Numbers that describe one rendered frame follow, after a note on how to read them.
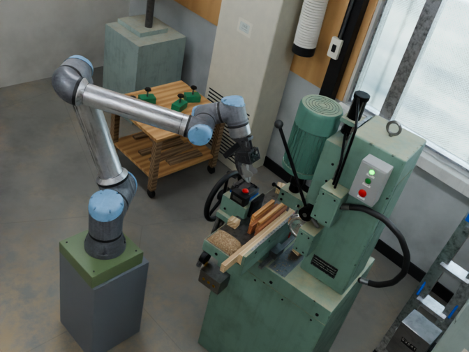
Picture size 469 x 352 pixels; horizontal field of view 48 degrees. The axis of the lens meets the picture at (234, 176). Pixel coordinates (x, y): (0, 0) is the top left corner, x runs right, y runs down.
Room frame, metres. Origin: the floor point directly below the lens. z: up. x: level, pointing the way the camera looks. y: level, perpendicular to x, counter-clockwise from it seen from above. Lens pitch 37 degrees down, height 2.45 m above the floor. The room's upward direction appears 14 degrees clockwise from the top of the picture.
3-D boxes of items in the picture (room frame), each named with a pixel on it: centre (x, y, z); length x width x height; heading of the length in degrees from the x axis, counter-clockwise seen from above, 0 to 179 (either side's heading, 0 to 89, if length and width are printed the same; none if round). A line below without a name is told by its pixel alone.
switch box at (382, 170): (1.59, -0.48, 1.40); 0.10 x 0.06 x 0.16; 61
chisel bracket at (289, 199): (1.86, -0.29, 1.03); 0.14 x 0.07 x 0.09; 61
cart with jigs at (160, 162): (3.20, 0.55, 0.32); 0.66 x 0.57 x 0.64; 141
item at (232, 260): (1.72, -0.19, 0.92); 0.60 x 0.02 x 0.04; 151
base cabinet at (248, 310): (1.81, -0.37, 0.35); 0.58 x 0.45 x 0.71; 61
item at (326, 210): (1.63, -0.38, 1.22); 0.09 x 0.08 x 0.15; 61
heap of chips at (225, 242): (1.62, -0.03, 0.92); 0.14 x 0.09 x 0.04; 61
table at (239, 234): (1.85, -0.13, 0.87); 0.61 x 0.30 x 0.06; 151
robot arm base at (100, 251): (1.71, 0.51, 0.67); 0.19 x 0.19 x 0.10
